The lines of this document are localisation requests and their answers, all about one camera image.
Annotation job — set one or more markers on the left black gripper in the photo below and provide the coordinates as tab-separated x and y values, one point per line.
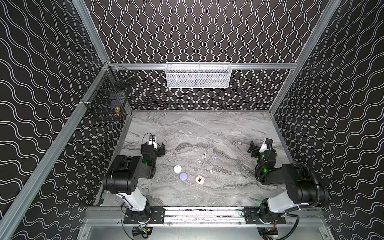
157	149

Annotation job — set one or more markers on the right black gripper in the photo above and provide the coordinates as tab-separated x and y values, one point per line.
259	148

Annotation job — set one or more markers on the beige earbud charging case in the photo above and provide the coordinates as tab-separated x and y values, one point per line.
200	180

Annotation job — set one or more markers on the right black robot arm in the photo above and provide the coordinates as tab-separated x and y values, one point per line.
303	187

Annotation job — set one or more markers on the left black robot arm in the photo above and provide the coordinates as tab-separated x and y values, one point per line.
123	175

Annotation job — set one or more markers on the white round charging case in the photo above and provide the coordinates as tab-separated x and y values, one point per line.
177	169

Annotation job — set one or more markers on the purple round charging case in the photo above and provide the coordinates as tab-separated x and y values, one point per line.
183	176

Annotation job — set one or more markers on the brass object in basket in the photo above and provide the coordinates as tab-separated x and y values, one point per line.
117	111

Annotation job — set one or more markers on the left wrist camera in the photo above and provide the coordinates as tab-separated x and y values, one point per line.
153	139

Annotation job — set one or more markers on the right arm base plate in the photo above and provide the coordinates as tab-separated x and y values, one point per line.
264	216

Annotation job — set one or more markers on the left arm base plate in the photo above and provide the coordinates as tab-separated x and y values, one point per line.
144	216

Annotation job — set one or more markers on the black wire wall basket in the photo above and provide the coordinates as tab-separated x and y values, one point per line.
113	91

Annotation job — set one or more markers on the aluminium front rail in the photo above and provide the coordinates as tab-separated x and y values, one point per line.
184	217

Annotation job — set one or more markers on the white mesh wall basket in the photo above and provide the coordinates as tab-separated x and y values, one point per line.
195	75

